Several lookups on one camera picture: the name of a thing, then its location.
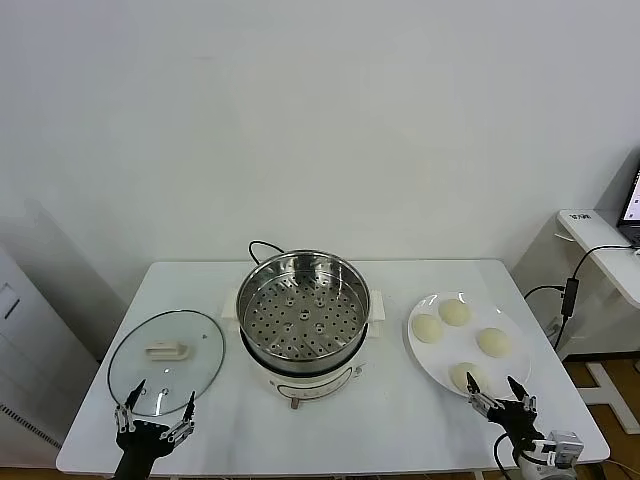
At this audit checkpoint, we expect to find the black cooker power cable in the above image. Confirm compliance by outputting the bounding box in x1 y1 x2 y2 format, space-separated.
248 240 292 267

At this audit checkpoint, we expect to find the white round plate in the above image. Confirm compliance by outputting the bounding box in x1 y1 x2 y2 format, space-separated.
407 291 533 401

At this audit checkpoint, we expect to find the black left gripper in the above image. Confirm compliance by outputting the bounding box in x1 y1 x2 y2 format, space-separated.
114 378 197 464

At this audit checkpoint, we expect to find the black adapter cable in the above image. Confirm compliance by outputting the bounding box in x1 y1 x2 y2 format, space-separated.
523 243 636 321

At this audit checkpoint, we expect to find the stainless steel steamer basket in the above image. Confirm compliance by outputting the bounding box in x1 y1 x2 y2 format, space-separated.
235 249 372 369

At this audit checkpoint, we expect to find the white appliance with green label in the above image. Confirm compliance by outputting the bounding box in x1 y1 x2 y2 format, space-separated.
0 242 101 451

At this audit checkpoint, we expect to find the white side table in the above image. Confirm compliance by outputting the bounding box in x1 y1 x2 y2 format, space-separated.
556 208 640 437

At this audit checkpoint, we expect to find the white steamed baozi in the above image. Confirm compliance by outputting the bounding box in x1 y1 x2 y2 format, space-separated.
411 313 445 345
476 327 512 359
438 298 472 328
448 361 490 399

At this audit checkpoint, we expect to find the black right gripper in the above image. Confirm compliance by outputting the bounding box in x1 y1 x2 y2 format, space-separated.
465 371 541 447

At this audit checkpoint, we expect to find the black laptop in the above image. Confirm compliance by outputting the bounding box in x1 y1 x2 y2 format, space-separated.
616 167 640 250

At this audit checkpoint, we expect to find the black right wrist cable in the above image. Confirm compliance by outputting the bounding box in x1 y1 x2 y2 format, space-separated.
493 433 522 480

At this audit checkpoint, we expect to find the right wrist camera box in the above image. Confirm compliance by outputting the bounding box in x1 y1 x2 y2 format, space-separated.
542 428 585 469

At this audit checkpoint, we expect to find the glass lid with cream handle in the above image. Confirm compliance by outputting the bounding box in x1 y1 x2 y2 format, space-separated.
107 309 226 419

